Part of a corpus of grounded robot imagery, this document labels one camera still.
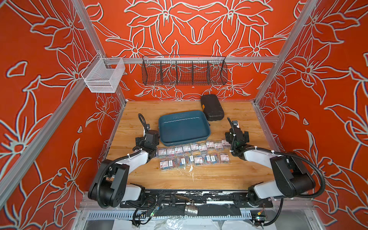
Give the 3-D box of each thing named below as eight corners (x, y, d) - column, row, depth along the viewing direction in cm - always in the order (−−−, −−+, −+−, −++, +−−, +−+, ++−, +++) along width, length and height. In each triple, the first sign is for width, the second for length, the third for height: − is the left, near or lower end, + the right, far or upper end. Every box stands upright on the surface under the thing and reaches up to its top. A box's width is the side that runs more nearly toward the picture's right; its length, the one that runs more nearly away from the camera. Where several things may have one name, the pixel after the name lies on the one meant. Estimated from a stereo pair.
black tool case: (203, 121, 108) (204, 116, 103) (200, 99, 124) (201, 94, 119) (223, 121, 108) (224, 116, 103) (218, 99, 124) (219, 94, 119)
